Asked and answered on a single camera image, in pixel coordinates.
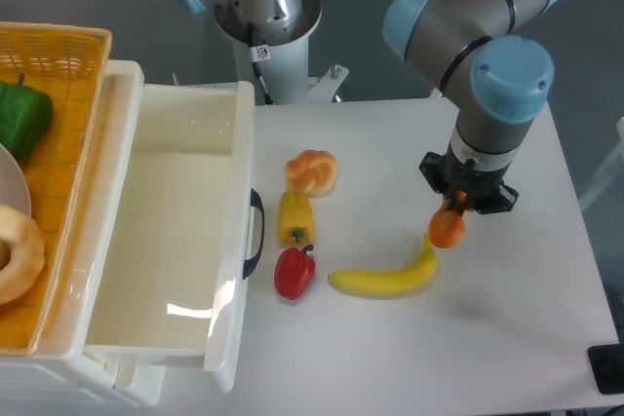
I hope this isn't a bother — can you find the orange woven basket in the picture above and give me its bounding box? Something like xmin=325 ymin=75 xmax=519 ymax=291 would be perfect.
xmin=1 ymin=21 xmax=112 ymax=357

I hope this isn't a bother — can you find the open white upper drawer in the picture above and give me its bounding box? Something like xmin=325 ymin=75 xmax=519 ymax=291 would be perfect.
xmin=86 ymin=82 xmax=263 ymax=392

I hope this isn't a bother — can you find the black drawer handle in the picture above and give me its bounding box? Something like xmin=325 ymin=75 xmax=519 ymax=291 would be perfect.
xmin=243 ymin=188 xmax=266 ymax=280

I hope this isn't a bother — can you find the green bell pepper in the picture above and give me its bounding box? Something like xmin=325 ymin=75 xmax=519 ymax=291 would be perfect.
xmin=1 ymin=73 xmax=54 ymax=160

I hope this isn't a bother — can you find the white plate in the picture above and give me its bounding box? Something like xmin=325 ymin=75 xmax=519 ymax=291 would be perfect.
xmin=0 ymin=146 xmax=31 ymax=216

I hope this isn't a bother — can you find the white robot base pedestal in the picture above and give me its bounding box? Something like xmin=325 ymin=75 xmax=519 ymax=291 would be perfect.
xmin=214 ymin=0 xmax=349 ymax=105

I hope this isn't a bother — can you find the ring donut bread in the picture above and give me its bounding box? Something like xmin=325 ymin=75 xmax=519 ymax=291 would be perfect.
xmin=1 ymin=205 xmax=45 ymax=305

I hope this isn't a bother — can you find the yellow banana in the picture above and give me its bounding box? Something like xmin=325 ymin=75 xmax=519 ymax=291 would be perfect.
xmin=328 ymin=234 xmax=438 ymax=297

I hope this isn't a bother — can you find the black device at table edge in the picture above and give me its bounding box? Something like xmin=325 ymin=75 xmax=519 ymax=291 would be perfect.
xmin=587 ymin=344 xmax=623 ymax=395

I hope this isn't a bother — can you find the black cable on pedestal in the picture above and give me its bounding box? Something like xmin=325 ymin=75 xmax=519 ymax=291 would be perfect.
xmin=247 ymin=20 xmax=275 ymax=106

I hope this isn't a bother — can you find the red bell pepper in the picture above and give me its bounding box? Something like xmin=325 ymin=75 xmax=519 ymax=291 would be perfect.
xmin=274 ymin=245 xmax=316 ymax=300

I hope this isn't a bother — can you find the knotted bread roll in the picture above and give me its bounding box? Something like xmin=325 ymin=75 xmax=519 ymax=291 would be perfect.
xmin=285 ymin=150 xmax=339 ymax=198

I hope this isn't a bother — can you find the yellow bell pepper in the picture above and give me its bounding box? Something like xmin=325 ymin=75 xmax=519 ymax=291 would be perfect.
xmin=277 ymin=190 xmax=315 ymax=246

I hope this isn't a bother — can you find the white frame at right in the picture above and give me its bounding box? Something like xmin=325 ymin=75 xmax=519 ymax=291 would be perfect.
xmin=578 ymin=118 xmax=623 ymax=212

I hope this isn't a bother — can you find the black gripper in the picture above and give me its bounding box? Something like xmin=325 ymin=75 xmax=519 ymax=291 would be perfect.
xmin=419 ymin=151 xmax=519 ymax=215

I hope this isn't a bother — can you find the long orange bread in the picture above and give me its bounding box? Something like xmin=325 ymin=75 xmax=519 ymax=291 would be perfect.
xmin=428 ymin=207 xmax=466 ymax=248

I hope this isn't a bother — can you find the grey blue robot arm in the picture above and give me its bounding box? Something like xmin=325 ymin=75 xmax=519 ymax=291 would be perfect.
xmin=182 ymin=0 xmax=559 ymax=214

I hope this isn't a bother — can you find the white drawer cabinet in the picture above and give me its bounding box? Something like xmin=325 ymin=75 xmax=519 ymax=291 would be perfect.
xmin=1 ymin=60 xmax=165 ymax=415

